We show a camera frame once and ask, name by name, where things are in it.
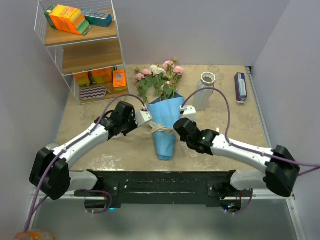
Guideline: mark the aluminium frame rail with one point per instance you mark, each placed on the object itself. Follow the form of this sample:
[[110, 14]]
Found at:
[[291, 201]]

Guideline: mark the orange box bottom left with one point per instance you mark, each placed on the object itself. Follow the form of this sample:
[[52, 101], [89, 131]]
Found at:
[[82, 79]]

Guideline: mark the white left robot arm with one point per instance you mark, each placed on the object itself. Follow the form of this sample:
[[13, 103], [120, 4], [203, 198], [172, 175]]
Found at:
[[51, 172]]

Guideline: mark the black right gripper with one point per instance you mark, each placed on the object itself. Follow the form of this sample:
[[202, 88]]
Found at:
[[194, 123]]

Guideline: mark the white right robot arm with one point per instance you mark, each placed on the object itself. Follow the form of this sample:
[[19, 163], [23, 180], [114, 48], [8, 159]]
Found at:
[[275, 169]]

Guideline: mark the orange box bottom right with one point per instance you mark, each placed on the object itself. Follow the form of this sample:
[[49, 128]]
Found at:
[[119, 80]]

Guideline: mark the orange box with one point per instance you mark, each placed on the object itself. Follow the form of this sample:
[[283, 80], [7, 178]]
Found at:
[[101, 76], [82, 79], [119, 80]]

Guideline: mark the white wire wooden shelf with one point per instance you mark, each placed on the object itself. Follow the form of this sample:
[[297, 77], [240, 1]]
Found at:
[[99, 49]]

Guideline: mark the purple wavy striped cloth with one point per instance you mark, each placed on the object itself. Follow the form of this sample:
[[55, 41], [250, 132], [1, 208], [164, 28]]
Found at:
[[92, 93]]

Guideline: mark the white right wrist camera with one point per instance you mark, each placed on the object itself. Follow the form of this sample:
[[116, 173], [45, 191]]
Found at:
[[189, 112]]

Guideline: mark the teal toothpaste box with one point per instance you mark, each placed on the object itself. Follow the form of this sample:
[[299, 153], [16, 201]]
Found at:
[[97, 18]]

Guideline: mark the white ribbed ceramic vase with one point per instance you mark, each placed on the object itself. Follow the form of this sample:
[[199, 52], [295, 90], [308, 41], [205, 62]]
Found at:
[[201, 98]]

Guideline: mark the metal tin can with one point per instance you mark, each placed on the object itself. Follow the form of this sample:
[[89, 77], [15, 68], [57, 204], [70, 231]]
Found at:
[[51, 146]]

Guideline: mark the orange box bottom middle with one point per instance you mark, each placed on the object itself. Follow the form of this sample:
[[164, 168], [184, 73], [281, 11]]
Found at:
[[101, 76]]

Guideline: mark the purple rectangular box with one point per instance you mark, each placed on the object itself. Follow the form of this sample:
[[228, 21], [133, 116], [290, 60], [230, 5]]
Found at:
[[240, 88]]

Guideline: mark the pink artificial flower bouquet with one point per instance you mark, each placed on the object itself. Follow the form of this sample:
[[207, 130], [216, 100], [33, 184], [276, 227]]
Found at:
[[164, 78]]

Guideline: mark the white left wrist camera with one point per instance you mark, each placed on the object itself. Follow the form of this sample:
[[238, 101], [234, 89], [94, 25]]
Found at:
[[143, 117]]

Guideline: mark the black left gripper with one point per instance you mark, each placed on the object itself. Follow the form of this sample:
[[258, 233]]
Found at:
[[132, 116]]

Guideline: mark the beige ribbon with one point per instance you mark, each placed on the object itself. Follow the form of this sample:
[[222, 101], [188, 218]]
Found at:
[[158, 128]]

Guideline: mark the blue wrapping paper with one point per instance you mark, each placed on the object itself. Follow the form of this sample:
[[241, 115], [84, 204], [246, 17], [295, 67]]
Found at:
[[166, 113]]

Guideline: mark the orange sponge pack top shelf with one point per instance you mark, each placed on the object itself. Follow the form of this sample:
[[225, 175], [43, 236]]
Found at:
[[67, 19]]

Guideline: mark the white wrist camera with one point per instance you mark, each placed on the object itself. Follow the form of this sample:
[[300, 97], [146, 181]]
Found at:
[[189, 112], [143, 117]]

